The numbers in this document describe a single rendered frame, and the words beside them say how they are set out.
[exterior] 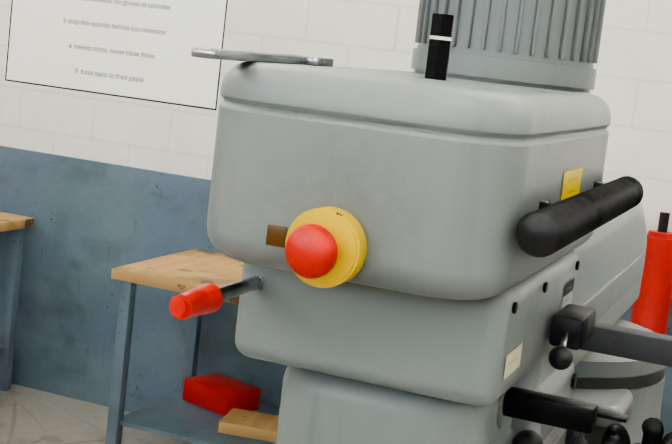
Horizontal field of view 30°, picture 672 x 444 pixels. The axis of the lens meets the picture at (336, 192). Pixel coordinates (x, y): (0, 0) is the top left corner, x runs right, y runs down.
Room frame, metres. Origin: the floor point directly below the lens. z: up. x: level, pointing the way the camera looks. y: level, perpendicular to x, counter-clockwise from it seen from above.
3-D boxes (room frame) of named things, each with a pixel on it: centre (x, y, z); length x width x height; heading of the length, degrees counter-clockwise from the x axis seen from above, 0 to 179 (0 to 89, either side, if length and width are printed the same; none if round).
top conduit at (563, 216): (1.13, -0.23, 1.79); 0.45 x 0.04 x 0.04; 159
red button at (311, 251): (0.91, 0.01, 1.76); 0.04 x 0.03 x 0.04; 69
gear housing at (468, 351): (1.19, -0.09, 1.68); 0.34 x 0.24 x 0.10; 159
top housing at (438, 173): (1.16, -0.08, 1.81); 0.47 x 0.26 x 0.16; 159
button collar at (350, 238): (0.93, 0.00, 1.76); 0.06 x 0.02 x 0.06; 69
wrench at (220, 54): (1.04, 0.07, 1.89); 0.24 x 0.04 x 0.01; 162
